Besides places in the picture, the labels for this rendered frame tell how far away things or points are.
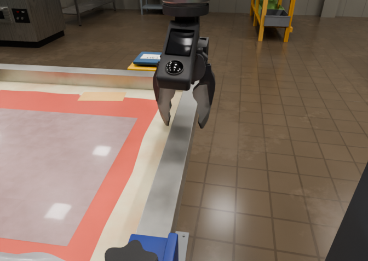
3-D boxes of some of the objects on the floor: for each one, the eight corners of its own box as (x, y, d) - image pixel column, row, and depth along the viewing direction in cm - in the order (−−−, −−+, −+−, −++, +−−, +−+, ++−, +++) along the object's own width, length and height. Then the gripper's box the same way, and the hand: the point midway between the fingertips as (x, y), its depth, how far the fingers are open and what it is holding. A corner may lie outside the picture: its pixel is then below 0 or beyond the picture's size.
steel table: (117, 10, 705) (112, -34, 655) (81, 26, 550) (71, -30, 500) (91, 9, 716) (84, -35, 666) (49, 25, 561) (35, -30, 511)
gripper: (226, -1, 46) (218, 112, 57) (153, -2, 48) (159, 108, 59) (226, 8, 39) (217, 135, 50) (139, 6, 41) (149, 130, 52)
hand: (184, 123), depth 51 cm, fingers open, 5 cm apart
